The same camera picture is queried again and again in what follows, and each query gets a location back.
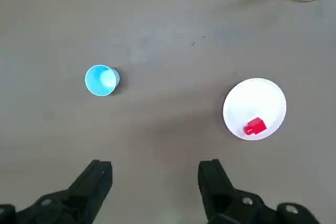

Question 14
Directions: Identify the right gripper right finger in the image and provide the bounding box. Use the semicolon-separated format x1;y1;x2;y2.
197;159;320;224

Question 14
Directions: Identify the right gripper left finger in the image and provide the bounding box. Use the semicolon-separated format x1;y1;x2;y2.
0;159;113;224

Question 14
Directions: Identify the red block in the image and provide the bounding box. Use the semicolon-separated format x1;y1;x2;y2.
243;117;268;135

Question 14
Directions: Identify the blue plastic cup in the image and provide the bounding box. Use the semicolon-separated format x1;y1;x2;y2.
84;64;121;97

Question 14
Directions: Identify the pink round plate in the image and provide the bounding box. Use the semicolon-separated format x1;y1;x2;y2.
222;78;287;141

